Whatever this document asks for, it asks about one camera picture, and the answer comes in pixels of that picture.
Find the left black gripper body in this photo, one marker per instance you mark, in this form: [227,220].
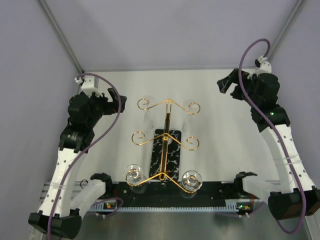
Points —
[101,106]

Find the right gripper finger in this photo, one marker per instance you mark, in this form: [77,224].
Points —
[225,83]
[236,73]

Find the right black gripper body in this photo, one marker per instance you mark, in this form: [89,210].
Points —
[248,84]

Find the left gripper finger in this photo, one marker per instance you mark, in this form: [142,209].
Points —
[113,94]
[120,103]

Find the clear wine glass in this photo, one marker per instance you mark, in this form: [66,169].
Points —
[191,182]
[134,176]

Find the gold wire wine glass rack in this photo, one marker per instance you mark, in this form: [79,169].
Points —
[193,109]

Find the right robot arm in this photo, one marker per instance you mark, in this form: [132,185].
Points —
[296,193]

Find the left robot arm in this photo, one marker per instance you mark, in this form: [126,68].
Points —
[61,214]

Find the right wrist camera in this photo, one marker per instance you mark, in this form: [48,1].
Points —
[262,66]

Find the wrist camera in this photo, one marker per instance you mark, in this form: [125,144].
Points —
[262,66]
[89,85]

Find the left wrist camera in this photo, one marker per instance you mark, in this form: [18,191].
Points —
[89,85]

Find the white slotted cable duct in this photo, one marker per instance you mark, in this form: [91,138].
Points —
[230,207]

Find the black mounting base plate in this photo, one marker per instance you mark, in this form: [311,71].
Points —
[167,194]

